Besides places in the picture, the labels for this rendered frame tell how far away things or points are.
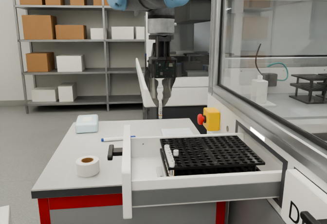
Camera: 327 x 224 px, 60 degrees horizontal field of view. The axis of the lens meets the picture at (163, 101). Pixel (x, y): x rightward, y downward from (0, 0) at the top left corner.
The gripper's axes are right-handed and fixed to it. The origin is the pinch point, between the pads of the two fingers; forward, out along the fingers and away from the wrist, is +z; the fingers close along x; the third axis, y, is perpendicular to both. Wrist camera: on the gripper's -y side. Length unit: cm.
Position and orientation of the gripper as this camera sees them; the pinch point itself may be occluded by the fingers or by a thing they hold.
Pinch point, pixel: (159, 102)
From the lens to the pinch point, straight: 86.2
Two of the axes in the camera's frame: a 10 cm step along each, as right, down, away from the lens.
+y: 1.8, 2.3, -9.6
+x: 9.8, -0.4, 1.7
